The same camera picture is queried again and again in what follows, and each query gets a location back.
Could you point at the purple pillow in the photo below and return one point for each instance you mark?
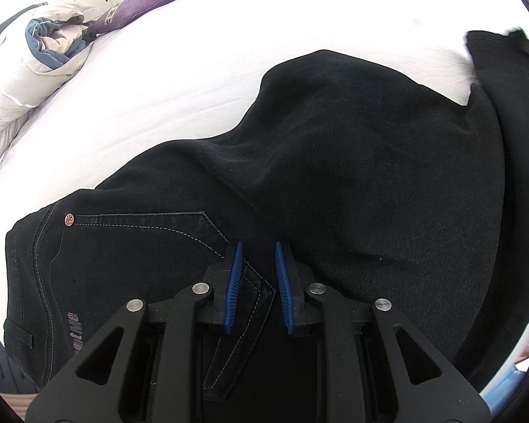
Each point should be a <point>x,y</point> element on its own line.
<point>134,6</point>

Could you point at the white and blue duvet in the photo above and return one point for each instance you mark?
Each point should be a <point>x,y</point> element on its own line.
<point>24,61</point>

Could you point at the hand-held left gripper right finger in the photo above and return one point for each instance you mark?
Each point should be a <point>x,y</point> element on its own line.
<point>285,293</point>

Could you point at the white bed sheet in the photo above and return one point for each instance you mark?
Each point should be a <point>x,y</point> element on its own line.
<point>167,88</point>

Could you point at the black pants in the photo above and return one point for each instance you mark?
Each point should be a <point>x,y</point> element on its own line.
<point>344,176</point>

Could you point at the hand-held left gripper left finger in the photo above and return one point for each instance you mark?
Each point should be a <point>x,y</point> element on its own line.
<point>232,293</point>

